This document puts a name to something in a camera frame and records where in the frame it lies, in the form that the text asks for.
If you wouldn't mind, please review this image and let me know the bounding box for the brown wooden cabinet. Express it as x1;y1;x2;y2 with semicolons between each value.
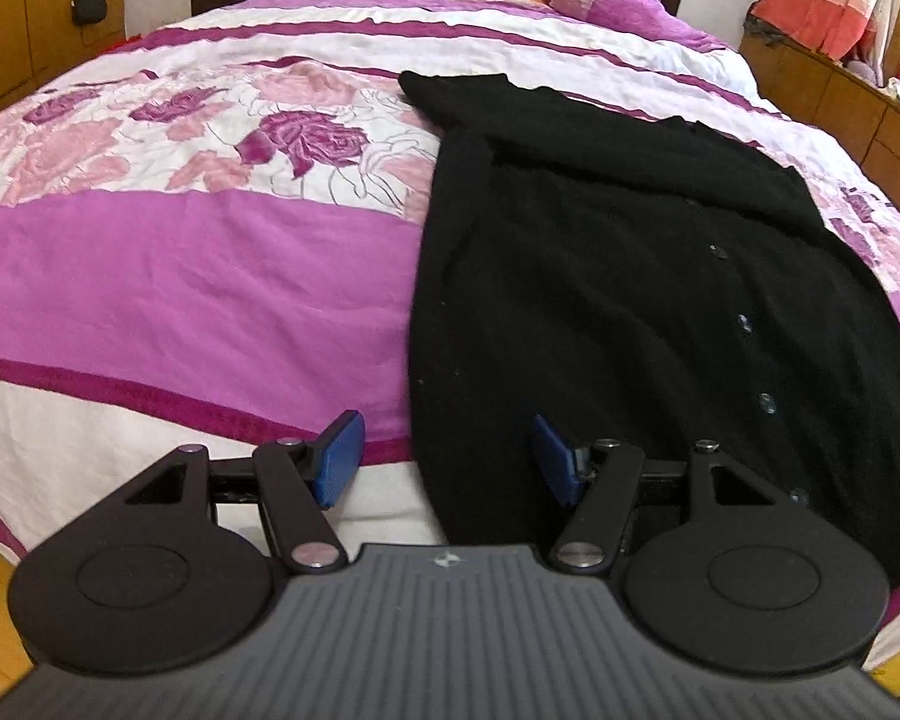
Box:
739;11;900;202

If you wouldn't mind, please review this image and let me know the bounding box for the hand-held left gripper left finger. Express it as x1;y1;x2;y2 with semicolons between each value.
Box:
124;410;367;575

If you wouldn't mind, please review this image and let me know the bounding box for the purple floral bedspread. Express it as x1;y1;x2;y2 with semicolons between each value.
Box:
0;0;900;665

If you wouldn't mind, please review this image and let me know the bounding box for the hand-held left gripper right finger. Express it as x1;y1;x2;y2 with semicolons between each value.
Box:
532;412;782;575

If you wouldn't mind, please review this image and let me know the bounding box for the brown wooden wardrobe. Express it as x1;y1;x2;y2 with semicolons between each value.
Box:
0;0;126;130

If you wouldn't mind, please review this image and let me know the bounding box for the black buttoned cardigan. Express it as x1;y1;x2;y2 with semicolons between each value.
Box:
397;71;900;590

